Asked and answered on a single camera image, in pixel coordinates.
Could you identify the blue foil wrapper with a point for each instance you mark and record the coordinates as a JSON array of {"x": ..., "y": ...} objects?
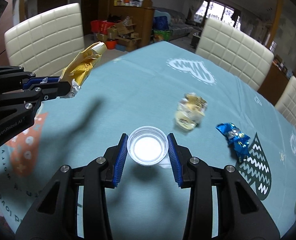
[{"x": 236, "y": 139}]

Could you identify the wooden shelf divider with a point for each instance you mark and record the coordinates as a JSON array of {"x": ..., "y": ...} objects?
[{"x": 141, "y": 16}]

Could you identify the wooden sideboard cabinet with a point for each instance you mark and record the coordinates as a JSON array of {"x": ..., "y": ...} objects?
[{"x": 275, "y": 81}]

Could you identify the cream chair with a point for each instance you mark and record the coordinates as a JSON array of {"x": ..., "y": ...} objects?
[
  {"x": 235, "y": 52},
  {"x": 46, "y": 43},
  {"x": 286, "y": 104}
]

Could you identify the pile of cardboard boxes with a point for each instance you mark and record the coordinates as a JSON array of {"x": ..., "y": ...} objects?
[{"x": 119, "y": 34}]

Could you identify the beige pastry wrapper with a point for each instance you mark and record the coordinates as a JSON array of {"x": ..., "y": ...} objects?
[{"x": 190, "y": 111}]

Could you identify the cream chair middle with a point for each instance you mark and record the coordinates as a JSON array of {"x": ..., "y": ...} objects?
[{"x": 235, "y": 52}]

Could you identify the teal printed tablecloth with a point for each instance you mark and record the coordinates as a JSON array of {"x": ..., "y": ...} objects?
[{"x": 147, "y": 94}]

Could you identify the yellow snack wrapper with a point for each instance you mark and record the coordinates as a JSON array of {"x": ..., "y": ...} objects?
[{"x": 80, "y": 68}]

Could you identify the cream chair right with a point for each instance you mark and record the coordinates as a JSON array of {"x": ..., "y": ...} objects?
[{"x": 286, "y": 104}]

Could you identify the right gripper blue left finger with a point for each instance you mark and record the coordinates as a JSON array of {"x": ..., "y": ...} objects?
[{"x": 120, "y": 158}]

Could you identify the cream chair left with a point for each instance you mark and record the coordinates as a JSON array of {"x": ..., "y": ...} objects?
[{"x": 46, "y": 43}]

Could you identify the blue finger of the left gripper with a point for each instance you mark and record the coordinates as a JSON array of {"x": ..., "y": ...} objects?
[
  {"x": 52, "y": 90},
  {"x": 27, "y": 83}
]

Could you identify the grey sofa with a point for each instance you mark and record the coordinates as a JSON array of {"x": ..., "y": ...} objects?
[{"x": 176, "y": 23}]

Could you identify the white plastic bottle cap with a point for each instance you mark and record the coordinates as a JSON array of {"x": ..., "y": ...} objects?
[{"x": 147, "y": 145}]

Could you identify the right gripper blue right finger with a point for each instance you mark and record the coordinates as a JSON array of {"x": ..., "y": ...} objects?
[{"x": 176, "y": 160}]

